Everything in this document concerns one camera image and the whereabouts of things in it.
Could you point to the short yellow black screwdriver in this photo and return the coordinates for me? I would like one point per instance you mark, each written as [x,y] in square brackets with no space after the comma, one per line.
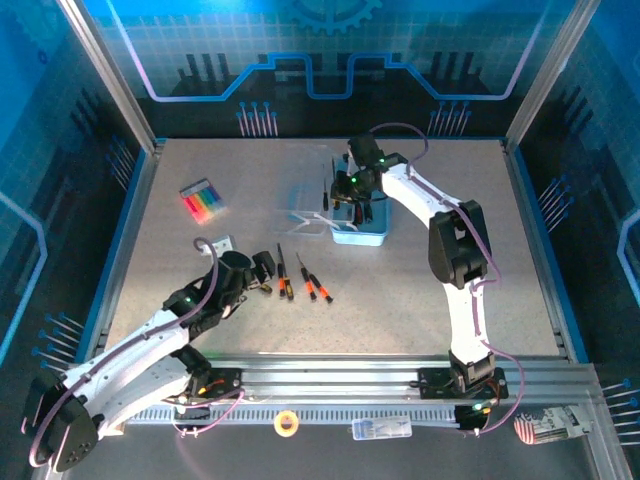
[266,289]

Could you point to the long yellow black screwdriver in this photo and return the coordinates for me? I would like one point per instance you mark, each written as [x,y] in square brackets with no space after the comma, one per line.
[325,200]

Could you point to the long orange black screwdriver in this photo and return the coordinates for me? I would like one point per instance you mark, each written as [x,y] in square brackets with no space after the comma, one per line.
[281,284]

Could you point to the short orange black screwdriver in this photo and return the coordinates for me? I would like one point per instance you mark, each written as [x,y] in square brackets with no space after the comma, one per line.
[289,290]

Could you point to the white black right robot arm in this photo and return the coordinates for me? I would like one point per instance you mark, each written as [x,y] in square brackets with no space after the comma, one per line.
[462,325]

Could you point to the pack of coloured markers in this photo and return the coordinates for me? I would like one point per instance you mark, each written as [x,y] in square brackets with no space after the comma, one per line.
[202,200]

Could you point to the long red black screwdriver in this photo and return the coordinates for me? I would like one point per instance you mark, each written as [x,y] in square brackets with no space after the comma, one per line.
[308,286]

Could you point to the yellow tape roll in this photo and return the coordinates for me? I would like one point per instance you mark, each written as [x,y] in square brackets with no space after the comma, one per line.
[278,424]

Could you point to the clear plastic label card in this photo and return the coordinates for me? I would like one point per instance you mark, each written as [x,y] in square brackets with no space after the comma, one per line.
[381,429]

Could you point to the black controller box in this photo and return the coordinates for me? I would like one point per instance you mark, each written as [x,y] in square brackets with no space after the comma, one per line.
[467,420]

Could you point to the striped printed packet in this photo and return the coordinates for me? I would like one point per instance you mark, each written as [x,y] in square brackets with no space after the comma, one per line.
[550,425]

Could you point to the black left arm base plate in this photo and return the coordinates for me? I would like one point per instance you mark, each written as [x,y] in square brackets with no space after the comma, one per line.
[225,385]

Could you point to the aluminium frame rail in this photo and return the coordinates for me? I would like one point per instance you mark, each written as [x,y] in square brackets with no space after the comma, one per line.
[325,380]

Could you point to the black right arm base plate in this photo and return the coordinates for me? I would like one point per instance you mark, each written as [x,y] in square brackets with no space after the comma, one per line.
[432,382]

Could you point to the aluminium frame post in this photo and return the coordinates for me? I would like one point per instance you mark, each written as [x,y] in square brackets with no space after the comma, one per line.
[550,75]
[113,75]

